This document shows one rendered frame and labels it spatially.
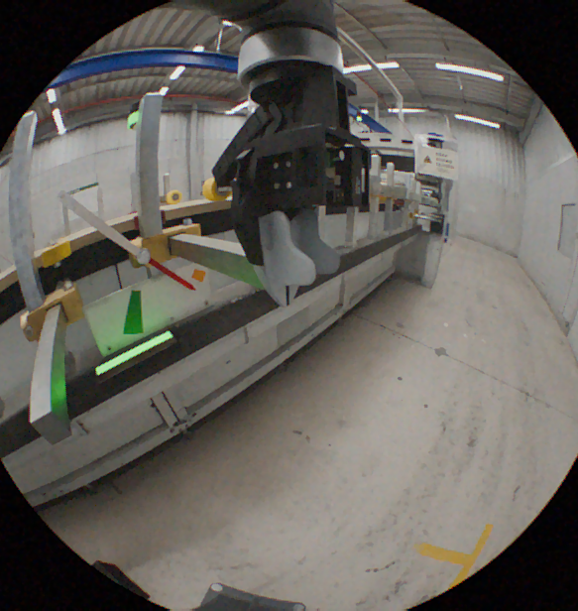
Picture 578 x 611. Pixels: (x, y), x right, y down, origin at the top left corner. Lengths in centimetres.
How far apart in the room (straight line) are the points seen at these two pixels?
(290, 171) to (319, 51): 11
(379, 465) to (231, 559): 70
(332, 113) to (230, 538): 102
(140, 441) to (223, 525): 44
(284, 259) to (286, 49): 17
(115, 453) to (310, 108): 107
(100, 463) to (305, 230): 103
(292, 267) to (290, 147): 9
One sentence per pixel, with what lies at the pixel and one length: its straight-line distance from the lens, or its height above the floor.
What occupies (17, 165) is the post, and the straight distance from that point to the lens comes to 44.
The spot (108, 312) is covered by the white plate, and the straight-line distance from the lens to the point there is 41.
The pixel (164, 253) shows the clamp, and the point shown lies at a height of 84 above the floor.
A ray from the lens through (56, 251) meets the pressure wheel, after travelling 53.
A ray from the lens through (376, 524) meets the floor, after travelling 98.
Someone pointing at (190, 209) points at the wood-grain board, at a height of 89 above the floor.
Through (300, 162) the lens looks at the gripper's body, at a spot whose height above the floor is 94.
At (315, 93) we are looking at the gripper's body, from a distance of 18.
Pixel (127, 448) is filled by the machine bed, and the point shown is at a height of 17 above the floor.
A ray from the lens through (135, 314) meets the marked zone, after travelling 42.
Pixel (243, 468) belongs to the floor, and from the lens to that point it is 100.
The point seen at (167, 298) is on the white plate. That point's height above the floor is 76.
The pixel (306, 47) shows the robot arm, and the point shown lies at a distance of 20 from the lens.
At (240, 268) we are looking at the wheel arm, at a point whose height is 85.
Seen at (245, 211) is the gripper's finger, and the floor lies 91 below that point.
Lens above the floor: 92
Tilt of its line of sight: 29 degrees down
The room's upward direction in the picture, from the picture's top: straight up
